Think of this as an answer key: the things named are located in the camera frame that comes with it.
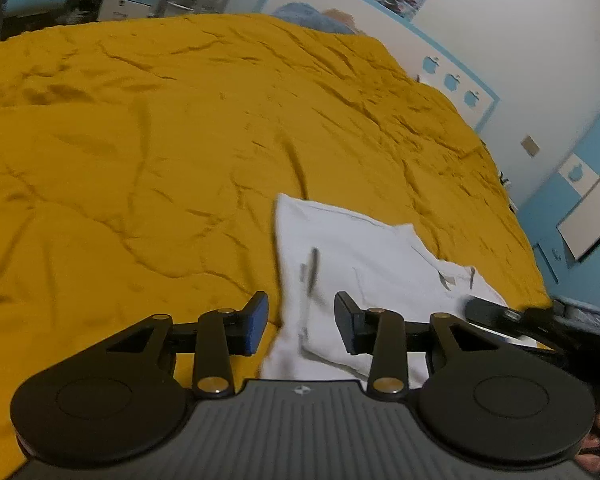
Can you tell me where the white small garment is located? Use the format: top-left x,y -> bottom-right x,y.
259,192 -> 537,391

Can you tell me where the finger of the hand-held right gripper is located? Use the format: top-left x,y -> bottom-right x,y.
463,296 -> 529,337

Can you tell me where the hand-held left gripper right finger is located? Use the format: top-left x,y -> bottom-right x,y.
334,291 -> 507,395

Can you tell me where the blue pillow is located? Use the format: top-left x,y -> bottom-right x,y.
271,2 -> 357,36

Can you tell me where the blue and white cabinet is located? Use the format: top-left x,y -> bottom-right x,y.
516,127 -> 600,286

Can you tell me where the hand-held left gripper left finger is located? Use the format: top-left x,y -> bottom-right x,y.
104,291 -> 271,396

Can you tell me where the yellow bed blanket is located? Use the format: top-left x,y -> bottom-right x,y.
0,12 -> 554,480

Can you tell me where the white headboard with blue trim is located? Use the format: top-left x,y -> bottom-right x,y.
259,0 -> 501,134

